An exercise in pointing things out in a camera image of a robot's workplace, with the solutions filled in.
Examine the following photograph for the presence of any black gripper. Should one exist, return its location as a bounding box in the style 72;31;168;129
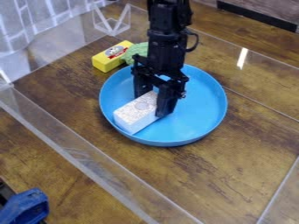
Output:
132;29;188;117

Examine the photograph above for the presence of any white speckled block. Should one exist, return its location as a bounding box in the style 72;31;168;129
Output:
113;91;159;135

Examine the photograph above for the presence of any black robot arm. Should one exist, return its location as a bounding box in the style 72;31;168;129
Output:
132;0;199;117

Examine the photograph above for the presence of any blue round tray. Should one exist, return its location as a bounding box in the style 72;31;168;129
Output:
97;65;228;147

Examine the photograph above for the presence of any green bumpy gourd toy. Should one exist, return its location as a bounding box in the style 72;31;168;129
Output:
120;42;148;65

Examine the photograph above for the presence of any yellow box with label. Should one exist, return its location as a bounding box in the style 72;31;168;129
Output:
91;40;133;73

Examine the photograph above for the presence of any clear acrylic triangular stand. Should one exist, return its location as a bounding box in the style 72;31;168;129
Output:
92;4;131;37

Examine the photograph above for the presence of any clear acrylic front barrier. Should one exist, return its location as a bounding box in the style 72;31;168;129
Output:
0;84;203;224

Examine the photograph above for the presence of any white grid curtain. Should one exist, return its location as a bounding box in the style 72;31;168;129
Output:
0;0;115;58

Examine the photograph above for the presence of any black cable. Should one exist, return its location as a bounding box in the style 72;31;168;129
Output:
181;29;200;53

